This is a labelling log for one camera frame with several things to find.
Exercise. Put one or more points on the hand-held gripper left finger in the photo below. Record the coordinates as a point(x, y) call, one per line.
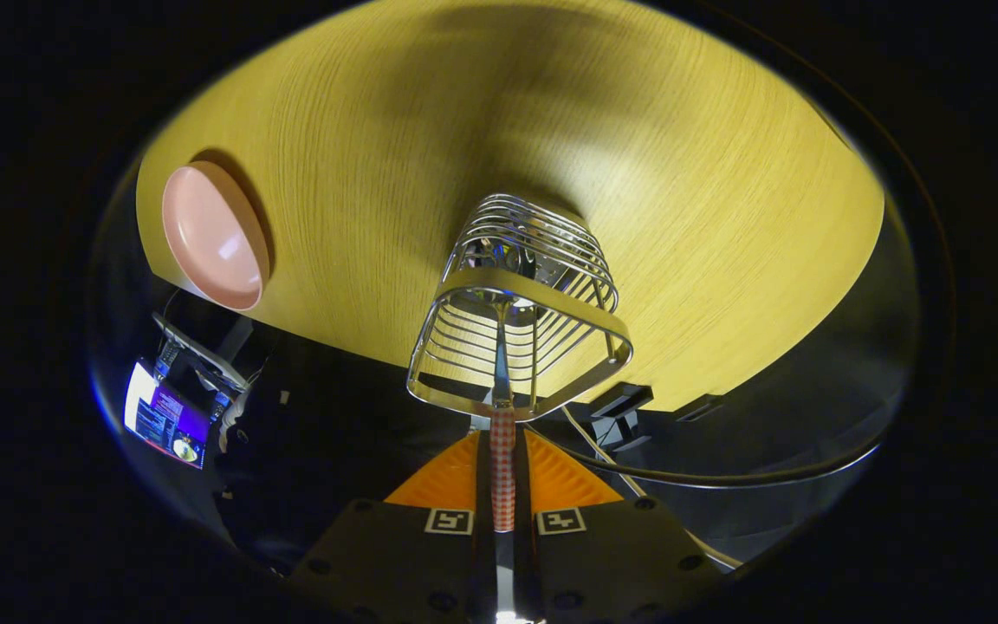
point(482, 477)

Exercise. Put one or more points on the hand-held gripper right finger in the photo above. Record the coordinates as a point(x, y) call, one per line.
point(523, 477)

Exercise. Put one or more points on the black table bracket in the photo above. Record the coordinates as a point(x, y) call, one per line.
point(620, 407)
point(700, 407)

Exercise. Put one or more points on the pink plate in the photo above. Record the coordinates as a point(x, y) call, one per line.
point(213, 238)

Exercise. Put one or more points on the open laptop with lit screen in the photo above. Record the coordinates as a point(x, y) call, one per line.
point(161, 412)

